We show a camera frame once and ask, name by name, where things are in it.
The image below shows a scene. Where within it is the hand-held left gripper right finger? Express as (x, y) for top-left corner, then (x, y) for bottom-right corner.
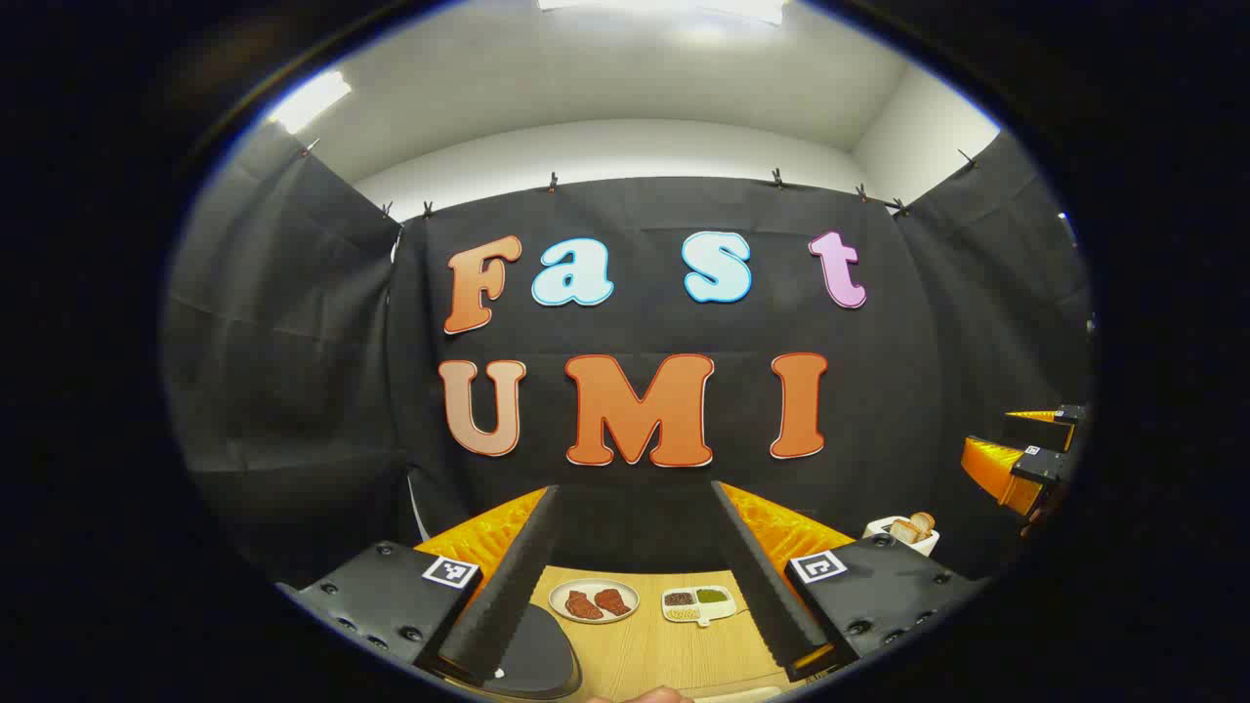
(711, 480), (987, 682)

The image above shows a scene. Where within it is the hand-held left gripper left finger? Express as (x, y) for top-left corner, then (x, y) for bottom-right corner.
(276, 485), (563, 689)

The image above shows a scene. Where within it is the dark grey rice cooker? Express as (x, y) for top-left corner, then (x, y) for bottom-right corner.
(430, 603), (584, 700)

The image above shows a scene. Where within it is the white divided grain dish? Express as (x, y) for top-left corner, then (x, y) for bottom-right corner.
(661, 585), (737, 627)

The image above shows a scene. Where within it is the round white plate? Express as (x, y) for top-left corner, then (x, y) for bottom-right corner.
(549, 578), (641, 624)

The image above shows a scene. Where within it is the white toaster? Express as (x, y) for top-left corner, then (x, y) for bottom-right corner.
(863, 516), (940, 558)

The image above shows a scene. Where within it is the ceiling light panel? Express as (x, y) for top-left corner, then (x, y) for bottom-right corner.
(537, 0), (787, 25)
(270, 70), (353, 135)

